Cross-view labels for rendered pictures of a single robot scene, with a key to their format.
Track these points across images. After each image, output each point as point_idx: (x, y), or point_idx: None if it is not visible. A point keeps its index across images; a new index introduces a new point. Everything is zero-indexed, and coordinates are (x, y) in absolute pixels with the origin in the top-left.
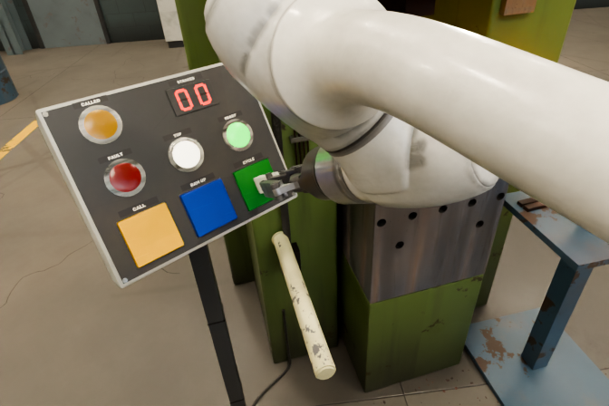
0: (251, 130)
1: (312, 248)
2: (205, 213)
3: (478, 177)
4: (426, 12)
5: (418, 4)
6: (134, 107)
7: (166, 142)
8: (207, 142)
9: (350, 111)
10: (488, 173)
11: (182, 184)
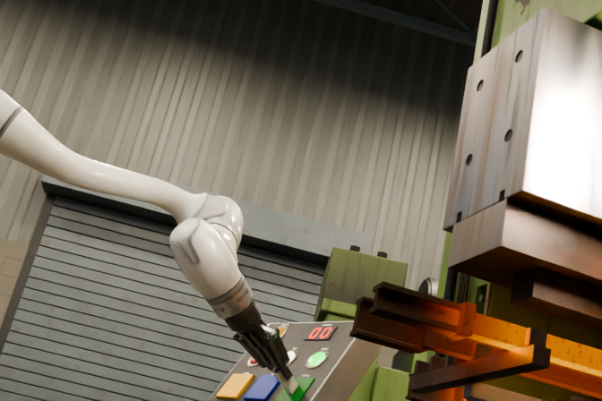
0: (324, 359)
1: None
2: (257, 388)
3: (170, 235)
4: (526, 294)
5: (520, 287)
6: (295, 330)
7: (287, 350)
8: (300, 357)
9: (176, 220)
10: (173, 234)
11: (269, 371)
